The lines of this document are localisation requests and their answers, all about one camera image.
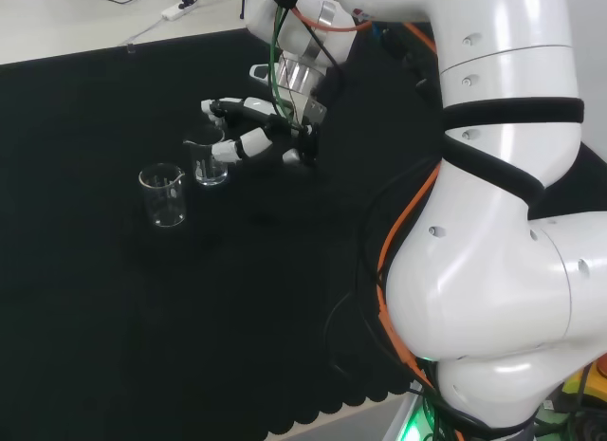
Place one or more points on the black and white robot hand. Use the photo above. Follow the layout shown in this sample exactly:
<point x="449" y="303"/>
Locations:
<point x="253" y="142"/>

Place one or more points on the clear glass beaker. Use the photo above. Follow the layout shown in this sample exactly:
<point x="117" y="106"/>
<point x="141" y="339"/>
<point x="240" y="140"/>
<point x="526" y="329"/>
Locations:
<point x="211" y="168"/>
<point x="163" y="199"/>

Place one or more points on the white power strip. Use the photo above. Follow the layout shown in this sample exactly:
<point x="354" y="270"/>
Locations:
<point x="174" y="11"/>

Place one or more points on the small clear cloth clip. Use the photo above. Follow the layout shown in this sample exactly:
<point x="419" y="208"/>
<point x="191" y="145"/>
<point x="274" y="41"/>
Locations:
<point x="131" y="48"/>

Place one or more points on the black bench cloth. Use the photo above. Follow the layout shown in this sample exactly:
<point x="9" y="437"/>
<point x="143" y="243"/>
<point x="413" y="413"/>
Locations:
<point x="189" y="294"/>

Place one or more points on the yellow stop button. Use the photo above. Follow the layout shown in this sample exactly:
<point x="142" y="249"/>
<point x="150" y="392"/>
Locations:
<point x="576" y="384"/>

